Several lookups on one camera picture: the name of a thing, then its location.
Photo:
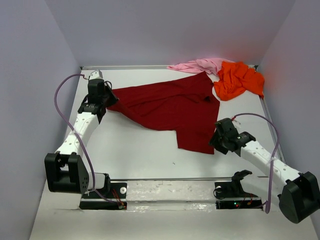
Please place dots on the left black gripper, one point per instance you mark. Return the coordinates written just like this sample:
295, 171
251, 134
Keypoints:
113, 98

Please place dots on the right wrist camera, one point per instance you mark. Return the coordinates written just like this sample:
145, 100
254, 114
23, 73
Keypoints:
236, 123

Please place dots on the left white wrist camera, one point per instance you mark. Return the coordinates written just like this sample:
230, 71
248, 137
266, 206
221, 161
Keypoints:
96, 74

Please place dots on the dark red t shirt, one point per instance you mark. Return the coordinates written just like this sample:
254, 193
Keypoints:
186, 106

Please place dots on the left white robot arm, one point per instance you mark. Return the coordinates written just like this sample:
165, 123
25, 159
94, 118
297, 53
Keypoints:
69, 169

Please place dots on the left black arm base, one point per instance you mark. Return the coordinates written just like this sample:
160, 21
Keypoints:
109, 195

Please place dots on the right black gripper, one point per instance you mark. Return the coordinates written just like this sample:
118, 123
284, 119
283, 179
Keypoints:
214, 141

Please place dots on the orange t shirt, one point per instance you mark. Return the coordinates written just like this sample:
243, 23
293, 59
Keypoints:
235, 78

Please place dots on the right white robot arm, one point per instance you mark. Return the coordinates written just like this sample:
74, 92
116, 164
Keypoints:
300, 192

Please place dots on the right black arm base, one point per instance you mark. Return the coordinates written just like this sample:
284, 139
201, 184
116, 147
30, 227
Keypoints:
230, 195

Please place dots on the pink t shirt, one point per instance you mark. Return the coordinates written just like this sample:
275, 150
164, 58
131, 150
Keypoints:
208, 65

